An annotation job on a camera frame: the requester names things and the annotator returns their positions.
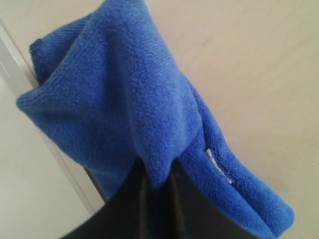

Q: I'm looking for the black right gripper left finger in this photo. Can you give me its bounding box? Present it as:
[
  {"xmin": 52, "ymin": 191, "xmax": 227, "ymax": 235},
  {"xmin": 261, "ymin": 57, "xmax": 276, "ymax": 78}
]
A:
[{"xmin": 63, "ymin": 158, "xmax": 148, "ymax": 239}]

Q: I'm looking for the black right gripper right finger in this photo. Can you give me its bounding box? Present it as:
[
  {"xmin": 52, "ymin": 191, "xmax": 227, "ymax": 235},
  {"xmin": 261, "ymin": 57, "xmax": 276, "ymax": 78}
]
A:
[{"xmin": 149, "ymin": 160, "xmax": 249, "ymax": 239}]

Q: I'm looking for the blue cloth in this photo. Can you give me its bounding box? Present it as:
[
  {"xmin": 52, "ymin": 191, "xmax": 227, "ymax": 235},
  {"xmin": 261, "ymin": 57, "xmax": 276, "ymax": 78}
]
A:
[{"xmin": 16, "ymin": 0, "xmax": 294, "ymax": 239}]

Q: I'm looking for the white whiteboard with aluminium frame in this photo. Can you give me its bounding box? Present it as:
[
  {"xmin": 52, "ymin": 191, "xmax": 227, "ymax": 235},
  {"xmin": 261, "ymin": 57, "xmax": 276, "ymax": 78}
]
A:
[{"xmin": 0, "ymin": 28, "xmax": 104, "ymax": 239}]

